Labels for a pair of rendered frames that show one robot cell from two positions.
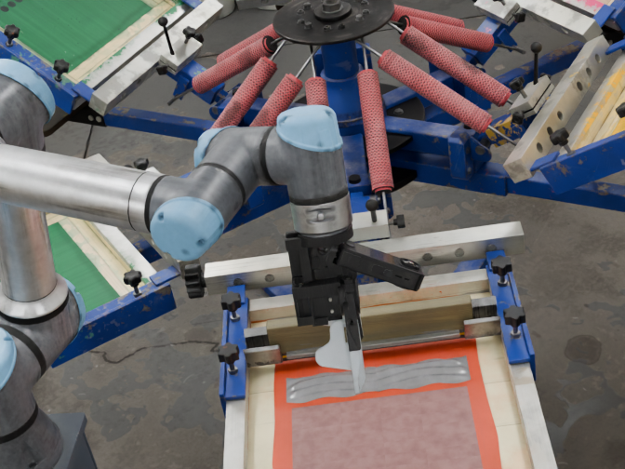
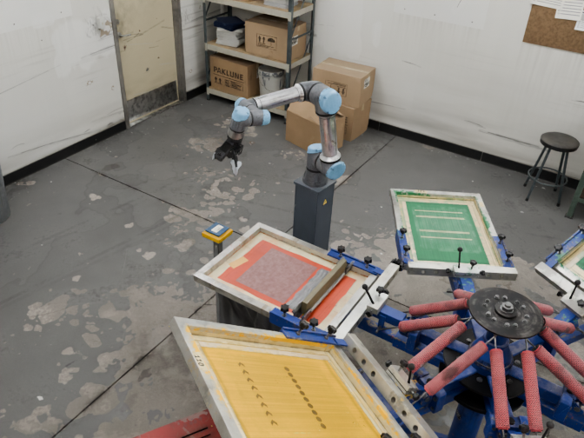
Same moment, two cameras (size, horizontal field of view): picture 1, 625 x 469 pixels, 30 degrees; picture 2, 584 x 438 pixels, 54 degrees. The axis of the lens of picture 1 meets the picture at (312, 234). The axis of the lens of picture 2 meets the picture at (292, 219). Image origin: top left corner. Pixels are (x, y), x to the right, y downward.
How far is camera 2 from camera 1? 3.34 m
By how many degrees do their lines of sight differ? 88
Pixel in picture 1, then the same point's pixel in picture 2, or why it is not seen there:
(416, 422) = (282, 285)
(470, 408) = (273, 298)
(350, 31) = (477, 305)
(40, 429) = (308, 174)
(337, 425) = (299, 271)
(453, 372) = (292, 303)
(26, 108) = (315, 98)
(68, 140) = not seen: outside the picture
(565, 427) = not seen: outside the picture
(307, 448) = (297, 262)
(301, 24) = (501, 296)
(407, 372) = (303, 294)
